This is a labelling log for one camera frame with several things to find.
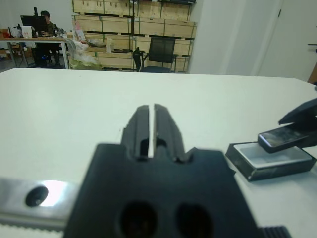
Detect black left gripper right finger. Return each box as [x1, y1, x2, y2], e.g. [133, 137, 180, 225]
[153, 103, 187, 164]

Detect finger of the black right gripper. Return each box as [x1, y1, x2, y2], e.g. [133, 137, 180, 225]
[293, 116, 317, 149]
[278, 98, 317, 125]

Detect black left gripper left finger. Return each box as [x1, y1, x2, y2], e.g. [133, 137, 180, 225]
[120, 105, 151, 161]

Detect black smartphone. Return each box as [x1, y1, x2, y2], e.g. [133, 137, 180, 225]
[257, 125, 311, 154]

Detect black box with white insert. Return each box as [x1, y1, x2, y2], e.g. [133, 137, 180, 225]
[225, 141, 317, 182]

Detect white door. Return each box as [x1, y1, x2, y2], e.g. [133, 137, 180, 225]
[262, 0, 317, 77]

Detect black mesh office chair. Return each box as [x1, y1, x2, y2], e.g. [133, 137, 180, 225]
[140, 36, 179, 73]

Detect yellow-green plastic bag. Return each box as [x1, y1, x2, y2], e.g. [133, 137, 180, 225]
[67, 38, 103, 70]

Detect stacked wooden crates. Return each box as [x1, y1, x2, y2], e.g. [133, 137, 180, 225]
[71, 0, 198, 73]

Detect pink carton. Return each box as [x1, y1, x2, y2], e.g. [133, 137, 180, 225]
[74, 21, 86, 42]

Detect wooden top office desk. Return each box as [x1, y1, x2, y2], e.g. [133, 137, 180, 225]
[0, 36, 70, 69]

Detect seated person at desk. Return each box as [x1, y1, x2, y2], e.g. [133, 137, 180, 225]
[39, 10, 57, 34]

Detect black computer monitor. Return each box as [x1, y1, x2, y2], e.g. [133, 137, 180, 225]
[20, 15, 48, 34]

